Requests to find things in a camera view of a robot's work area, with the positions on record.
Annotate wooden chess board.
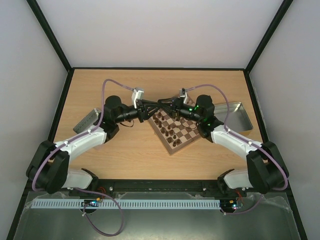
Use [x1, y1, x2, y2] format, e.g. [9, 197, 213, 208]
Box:
[148, 98, 203, 155]

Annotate silver tin lid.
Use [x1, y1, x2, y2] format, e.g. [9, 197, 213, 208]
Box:
[73, 108, 101, 134]

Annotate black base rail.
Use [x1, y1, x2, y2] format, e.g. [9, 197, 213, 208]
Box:
[97, 179, 224, 198]

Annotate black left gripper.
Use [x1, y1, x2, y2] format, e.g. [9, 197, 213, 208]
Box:
[115, 100, 162, 124]

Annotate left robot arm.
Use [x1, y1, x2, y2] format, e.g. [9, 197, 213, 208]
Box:
[26, 95, 160, 194]

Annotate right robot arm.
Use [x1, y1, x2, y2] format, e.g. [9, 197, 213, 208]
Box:
[157, 94, 289, 196]

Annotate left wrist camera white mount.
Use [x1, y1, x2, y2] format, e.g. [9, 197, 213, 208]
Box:
[131, 87, 145, 109]

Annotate gold tin box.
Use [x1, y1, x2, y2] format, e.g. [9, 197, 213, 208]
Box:
[214, 102, 253, 136]

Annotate light blue cable duct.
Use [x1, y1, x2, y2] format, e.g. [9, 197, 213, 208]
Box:
[30, 199, 221, 210]

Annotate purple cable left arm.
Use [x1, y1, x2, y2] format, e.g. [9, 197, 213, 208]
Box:
[31, 79, 125, 237]

